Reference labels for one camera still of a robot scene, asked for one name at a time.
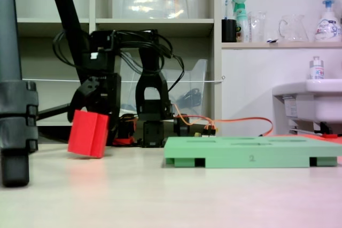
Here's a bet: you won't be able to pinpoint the black cable coil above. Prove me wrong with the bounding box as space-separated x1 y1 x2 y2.
178 88 204 109

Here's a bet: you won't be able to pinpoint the black curved moving gripper finger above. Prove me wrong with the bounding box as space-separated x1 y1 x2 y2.
66 76 101 123

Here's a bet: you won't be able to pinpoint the clear plastic file stand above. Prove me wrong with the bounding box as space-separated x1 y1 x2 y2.
117 51 208 119

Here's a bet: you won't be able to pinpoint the clear glass beaker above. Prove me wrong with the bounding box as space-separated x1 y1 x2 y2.
247 11 268 43

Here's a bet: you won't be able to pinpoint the flat orange cable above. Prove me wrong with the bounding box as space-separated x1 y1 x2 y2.
172 104 274 137

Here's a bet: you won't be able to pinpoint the small clear sanitizer bottle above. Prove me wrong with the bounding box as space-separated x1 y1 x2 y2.
309 56 325 81

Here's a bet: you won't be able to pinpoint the green spray bottle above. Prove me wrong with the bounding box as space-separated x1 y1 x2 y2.
231 0 251 43

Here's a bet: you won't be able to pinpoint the black arm wires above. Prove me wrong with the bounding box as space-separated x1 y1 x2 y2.
52 29 185 93

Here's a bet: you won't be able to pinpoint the red cross columnar block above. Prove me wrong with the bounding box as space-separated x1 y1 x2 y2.
67 109 111 159

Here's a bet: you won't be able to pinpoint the beige shelf unit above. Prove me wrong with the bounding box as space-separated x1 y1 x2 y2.
12 0 222 137

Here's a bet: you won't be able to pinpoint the white foam soap bottle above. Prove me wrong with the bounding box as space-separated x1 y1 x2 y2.
314 0 342 43

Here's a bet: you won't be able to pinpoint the circuit board with connectors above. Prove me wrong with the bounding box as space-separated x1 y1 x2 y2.
194 123 219 138

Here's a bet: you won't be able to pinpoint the white sink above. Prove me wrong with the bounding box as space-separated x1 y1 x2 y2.
272 78 342 125

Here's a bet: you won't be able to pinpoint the white string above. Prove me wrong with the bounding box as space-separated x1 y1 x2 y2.
22 75 226 84

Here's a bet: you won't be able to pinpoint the black cup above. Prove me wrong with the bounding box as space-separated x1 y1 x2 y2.
221 19 237 43

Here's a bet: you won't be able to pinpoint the thick grey tripod leg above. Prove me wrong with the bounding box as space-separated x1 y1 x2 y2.
0 0 40 188

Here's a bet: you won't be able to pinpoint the black straight fixed gripper finger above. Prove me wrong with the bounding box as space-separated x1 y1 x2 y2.
107 112 121 145

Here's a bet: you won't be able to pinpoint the flat green shape board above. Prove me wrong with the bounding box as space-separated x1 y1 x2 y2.
163 136 342 169

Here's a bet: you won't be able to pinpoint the black and red table clamp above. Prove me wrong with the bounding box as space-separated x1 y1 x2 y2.
112 113 138 146

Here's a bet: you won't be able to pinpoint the clear glass pitcher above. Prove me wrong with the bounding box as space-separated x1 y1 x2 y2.
278 14 309 43

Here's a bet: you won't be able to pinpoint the thin black tripod brace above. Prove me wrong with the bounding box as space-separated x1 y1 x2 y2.
36 101 74 121

